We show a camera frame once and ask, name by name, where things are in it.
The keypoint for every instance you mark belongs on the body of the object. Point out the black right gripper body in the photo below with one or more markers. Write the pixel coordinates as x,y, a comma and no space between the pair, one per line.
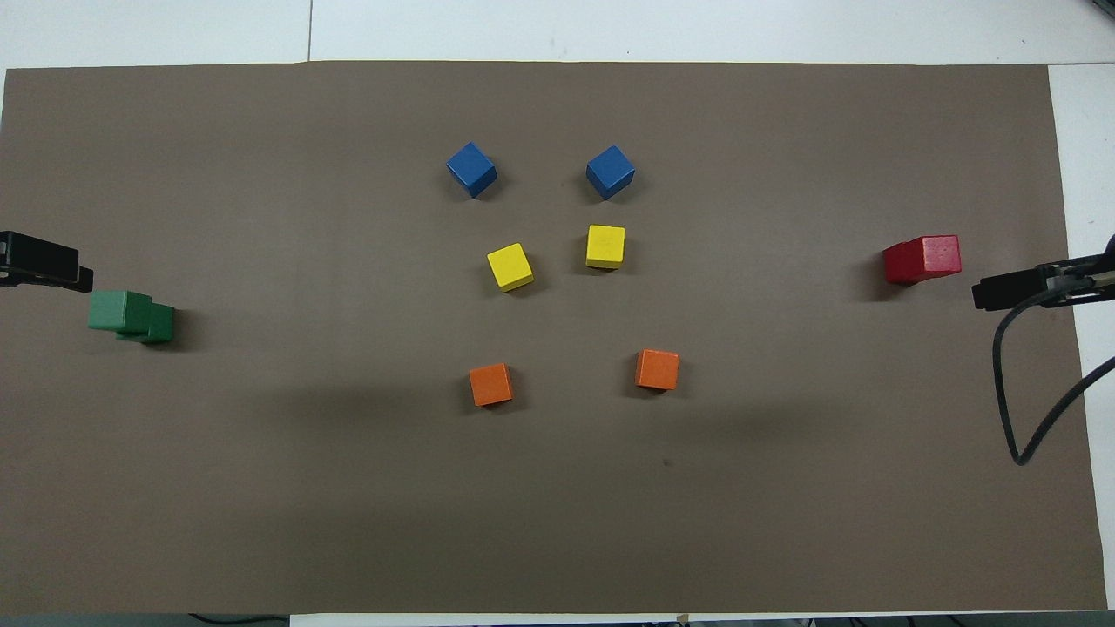
1019,287

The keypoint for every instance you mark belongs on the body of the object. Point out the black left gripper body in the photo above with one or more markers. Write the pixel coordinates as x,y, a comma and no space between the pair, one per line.
35,257

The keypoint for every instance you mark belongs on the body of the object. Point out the green wooden block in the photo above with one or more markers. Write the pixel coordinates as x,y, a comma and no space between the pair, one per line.
109,309
163,324

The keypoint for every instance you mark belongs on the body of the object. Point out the red wooden block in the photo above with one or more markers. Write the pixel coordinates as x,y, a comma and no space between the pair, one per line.
895,264
941,256

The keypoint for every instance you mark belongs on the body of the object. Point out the orange wooden block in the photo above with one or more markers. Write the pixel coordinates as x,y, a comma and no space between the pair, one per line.
490,384
657,369

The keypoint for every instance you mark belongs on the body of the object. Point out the brown table mat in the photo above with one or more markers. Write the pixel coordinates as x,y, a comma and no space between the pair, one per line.
348,479

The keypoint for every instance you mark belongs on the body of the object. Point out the yellow wooden block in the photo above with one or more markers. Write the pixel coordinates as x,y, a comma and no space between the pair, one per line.
605,246
510,266

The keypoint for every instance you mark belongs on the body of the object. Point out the blue wooden block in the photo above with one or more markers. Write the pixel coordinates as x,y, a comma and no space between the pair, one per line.
471,169
610,171

